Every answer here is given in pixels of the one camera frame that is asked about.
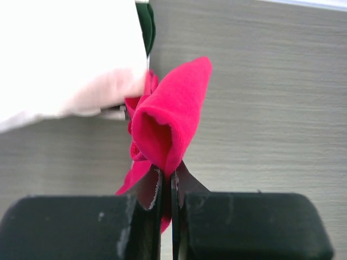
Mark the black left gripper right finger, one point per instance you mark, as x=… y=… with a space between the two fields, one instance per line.
x=243 y=225

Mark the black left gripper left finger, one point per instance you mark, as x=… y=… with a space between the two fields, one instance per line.
x=86 y=227

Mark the pink t shirt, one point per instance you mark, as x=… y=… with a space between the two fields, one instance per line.
x=164 y=120

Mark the folded white shirt stack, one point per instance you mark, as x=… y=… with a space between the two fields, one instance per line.
x=62 y=58

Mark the green folded shirt in stack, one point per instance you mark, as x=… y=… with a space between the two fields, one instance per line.
x=147 y=23

